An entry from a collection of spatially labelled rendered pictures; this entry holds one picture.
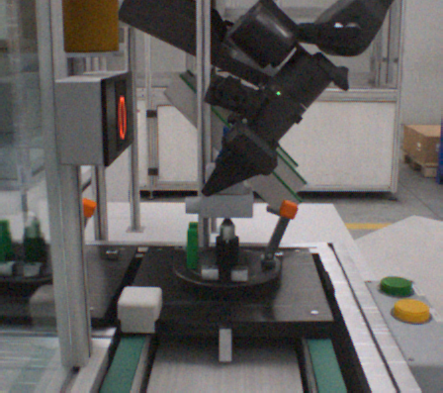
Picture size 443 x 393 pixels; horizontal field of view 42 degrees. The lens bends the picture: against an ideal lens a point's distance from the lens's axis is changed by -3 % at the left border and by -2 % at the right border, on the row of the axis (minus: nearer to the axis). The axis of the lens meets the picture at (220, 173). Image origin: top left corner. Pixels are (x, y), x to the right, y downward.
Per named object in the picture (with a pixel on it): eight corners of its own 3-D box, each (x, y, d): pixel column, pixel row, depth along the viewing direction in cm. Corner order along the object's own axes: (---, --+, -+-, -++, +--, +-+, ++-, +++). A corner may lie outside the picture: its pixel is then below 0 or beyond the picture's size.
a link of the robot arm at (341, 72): (348, 72, 73) (295, 23, 70) (362, 79, 67) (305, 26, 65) (311, 114, 74) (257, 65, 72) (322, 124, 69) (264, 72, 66)
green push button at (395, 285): (405, 289, 76) (406, 275, 75) (414, 302, 72) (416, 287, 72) (376, 289, 76) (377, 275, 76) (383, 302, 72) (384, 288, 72)
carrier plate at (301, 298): (309, 259, 87) (309, 245, 87) (333, 338, 64) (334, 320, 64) (148, 257, 88) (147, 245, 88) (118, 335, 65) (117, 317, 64)
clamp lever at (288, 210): (275, 256, 76) (298, 203, 74) (276, 261, 74) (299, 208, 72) (248, 246, 76) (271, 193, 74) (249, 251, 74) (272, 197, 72)
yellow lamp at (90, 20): (124, 50, 53) (123, -4, 52) (113, 51, 48) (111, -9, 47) (70, 50, 53) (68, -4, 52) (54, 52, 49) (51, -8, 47)
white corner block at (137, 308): (163, 317, 69) (162, 286, 68) (158, 336, 65) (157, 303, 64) (124, 317, 69) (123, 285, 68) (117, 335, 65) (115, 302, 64)
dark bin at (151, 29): (282, 88, 103) (300, 49, 101) (273, 95, 90) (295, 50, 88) (141, 21, 105) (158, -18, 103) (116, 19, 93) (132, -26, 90)
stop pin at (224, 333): (231, 355, 65) (231, 324, 64) (231, 361, 64) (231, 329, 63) (219, 355, 65) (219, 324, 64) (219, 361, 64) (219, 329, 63)
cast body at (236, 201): (251, 208, 76) (252, 154, 74) (252, 219, 72) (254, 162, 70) (186, 207, 76) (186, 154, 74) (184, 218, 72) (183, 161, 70)
